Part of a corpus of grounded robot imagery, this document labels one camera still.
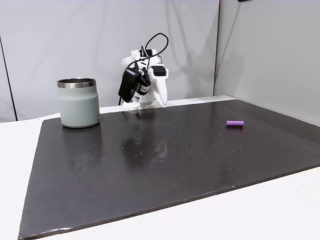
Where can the purple pen grip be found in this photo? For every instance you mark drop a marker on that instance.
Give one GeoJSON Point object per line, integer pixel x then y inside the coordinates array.
{"type": "Point", "coordinates": [235, 123]}

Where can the black wall-mounted object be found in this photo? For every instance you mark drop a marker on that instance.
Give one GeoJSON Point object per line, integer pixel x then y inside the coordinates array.
{"type": "Point", "coordinates": [244, 0]}

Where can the pale green steel-rimmed cup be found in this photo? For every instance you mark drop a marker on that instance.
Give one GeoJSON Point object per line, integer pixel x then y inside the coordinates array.
{"type": "Point", "coordinates": [78, 105]}

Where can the black camera box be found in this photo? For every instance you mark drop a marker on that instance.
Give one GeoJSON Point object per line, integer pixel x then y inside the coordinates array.
{"type": "Point", "coordinates": [128, 83]}

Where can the black table mat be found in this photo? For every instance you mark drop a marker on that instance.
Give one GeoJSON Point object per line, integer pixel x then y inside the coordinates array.
{"type": "Point", "coordinates": [155, 162]}

